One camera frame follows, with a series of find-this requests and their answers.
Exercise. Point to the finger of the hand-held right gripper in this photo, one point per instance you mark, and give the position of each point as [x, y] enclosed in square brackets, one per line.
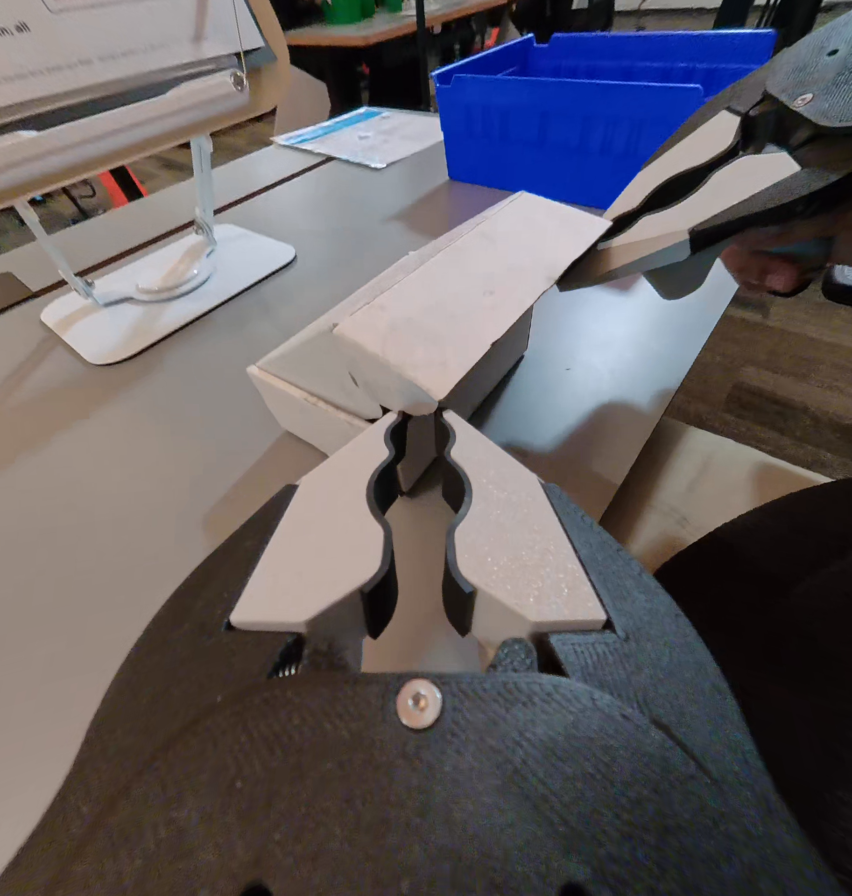
[643, 252]
[685, 157]

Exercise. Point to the printed instruction sheet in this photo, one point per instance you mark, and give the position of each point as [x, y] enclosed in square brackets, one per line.
[82, 42]

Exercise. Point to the person's right hand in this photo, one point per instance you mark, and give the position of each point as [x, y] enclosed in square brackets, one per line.
[776, 269]

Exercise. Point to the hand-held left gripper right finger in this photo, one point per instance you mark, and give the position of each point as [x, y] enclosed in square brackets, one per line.
[524, 560]

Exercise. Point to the blue-edged paper sheet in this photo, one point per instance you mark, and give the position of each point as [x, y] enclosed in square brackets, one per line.
[356, 136]

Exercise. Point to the white document stand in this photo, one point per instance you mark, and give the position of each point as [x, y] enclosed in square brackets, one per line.
[117, 329]

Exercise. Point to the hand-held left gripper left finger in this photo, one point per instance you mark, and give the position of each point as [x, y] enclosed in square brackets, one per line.
[314, 553]

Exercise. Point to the grey desk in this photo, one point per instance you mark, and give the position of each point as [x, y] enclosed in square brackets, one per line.
[117, 455]

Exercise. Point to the blue plastic bin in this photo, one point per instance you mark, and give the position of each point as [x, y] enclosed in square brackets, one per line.
[573, 126]

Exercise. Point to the white cardboard mailer box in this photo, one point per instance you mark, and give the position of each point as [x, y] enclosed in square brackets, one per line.
[454, 294]

